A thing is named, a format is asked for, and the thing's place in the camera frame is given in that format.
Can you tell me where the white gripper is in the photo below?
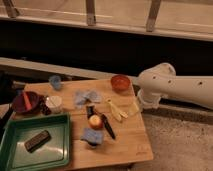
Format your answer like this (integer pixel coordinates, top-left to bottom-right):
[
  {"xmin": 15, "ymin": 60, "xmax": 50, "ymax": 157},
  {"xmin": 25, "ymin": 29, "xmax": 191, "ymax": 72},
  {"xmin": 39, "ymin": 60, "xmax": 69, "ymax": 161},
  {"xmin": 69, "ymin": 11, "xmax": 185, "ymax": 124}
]
[{"xmin": 107, "ymin": 89, "xmax": 161, "ymax": 122}]

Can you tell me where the black knife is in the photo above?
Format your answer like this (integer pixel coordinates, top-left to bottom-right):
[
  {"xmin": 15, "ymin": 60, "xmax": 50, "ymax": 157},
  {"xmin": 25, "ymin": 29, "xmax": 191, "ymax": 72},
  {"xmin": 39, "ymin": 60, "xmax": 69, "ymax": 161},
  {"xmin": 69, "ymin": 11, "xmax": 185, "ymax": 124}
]
[{"xmin": 101, "ymin": 114, "xmax": 116, "ymax": 140}]

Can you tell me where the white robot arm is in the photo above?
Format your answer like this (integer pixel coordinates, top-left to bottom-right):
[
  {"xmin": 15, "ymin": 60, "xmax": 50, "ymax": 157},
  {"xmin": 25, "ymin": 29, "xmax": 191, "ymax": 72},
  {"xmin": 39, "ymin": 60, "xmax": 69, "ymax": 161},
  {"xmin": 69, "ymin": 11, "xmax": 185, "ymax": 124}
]
[{"xmin": 130, "ymin": 63, "xmax": 213, "ymax": 125}]

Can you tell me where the small blue cup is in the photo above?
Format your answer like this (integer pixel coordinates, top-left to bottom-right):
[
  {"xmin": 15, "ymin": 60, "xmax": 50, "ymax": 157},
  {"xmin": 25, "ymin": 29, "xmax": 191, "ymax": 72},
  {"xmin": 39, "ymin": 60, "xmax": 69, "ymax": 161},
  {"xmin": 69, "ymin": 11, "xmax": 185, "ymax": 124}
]
[{"xmin": 49, "ymin": 75, "xmax": 62, "ymax": 90}]

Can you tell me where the orange bowl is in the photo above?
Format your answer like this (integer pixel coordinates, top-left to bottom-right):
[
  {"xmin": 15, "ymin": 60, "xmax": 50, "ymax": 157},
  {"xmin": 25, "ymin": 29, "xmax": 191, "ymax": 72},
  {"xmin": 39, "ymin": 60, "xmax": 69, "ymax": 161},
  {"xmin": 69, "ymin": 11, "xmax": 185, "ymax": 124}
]
[{"xmin": 110, "ymin": 74, "xmax": 130, "ymax": 92}]

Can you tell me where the dark red bowl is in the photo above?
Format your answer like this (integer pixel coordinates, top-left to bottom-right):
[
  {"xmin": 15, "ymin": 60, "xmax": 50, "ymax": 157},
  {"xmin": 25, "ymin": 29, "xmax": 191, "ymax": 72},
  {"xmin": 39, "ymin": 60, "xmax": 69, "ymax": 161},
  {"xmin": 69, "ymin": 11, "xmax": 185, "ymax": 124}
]
[{"xmin": 12, "ymin": 91, "xmax": 40, "ymax": 114}]

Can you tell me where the black eraser block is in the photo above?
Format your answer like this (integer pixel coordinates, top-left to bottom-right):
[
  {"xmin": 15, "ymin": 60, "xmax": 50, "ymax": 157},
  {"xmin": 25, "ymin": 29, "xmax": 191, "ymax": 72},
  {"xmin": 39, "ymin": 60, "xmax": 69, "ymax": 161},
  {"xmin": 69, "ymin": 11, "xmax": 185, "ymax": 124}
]
[{"xmin": 24, "ymin": 130, "xmax": 51, "ymax": 153}]

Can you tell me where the white cup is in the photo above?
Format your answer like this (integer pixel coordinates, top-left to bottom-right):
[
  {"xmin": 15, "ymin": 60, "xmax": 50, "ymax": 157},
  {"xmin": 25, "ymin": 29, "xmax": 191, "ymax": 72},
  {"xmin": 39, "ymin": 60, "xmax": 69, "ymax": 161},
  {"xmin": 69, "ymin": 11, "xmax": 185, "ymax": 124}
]
[{"xmin": 45, "ymin": 96, "xmax": 62, "ymax": 114}]

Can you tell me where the red yellow apple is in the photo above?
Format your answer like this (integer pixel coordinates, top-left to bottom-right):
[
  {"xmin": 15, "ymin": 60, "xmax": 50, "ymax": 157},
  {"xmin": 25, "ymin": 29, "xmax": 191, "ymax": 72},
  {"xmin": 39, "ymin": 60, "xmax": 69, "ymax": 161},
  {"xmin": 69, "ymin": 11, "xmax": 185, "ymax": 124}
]
[{"xmin": 88, "ymin": 115, "xmax": 103, "ymax": 130}]

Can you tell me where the blue sponge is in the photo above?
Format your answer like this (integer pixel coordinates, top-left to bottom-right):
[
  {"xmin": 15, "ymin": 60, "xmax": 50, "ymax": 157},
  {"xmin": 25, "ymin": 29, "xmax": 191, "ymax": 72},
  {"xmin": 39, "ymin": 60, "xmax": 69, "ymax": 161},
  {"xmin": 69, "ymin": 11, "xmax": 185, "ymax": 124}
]
[{"xmin": 81, "ymin": 128, "xmax": 104, "ymax": 146}]

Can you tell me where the dark grapes bunch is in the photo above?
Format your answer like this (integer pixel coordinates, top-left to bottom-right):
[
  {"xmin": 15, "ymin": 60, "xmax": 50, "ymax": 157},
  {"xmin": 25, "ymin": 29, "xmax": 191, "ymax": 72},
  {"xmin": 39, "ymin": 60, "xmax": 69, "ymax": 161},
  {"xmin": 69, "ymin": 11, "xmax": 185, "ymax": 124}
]
[{"xmin": 40, "ymin": 102, "xmax": 51, "ymax": 115}]

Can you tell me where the light blue crumpled cloth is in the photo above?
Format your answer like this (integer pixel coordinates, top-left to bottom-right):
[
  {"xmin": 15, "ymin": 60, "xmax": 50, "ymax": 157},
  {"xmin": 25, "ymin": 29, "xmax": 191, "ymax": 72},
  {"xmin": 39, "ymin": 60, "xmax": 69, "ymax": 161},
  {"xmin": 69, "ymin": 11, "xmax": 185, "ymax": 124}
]
[{"xmin": 74, "ymin": 90, "xmax": 102, "ymax": 108}]

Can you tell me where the red spatula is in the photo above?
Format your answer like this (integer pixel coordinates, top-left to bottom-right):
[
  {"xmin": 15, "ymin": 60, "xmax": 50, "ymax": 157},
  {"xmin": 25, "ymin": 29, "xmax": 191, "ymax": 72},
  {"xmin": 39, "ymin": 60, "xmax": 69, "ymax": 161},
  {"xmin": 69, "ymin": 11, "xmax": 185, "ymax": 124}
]
[{"xmin": 23, "ymin": 92, "xmax": 32, "ymax": 110}]

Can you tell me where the green plastic tray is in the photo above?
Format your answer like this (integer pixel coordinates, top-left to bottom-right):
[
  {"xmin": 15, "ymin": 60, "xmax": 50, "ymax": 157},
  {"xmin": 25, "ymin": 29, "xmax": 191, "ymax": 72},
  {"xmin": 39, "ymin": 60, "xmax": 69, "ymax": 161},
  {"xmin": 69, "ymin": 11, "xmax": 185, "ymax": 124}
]
[{"xmin": 0, "ymin": 114, "xmax": 70, "ymax": 171}]

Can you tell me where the wooden table board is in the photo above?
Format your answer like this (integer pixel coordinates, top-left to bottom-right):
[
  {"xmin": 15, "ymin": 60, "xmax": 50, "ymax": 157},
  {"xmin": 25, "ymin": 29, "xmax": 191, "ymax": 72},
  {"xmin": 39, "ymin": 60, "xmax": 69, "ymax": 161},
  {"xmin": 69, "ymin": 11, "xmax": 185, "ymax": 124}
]
[{"xmin": 12, "ymin": 78, "xmax": 155, "ymax": 171}]

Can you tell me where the black small can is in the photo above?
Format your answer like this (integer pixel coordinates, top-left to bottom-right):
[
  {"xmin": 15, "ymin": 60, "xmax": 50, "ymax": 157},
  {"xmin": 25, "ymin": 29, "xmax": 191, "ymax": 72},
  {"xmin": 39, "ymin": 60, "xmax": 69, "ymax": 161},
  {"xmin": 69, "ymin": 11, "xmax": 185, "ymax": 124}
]
[{"xmin": 86, "ymin": 106, "xmax": 94, "ymax": 119}]

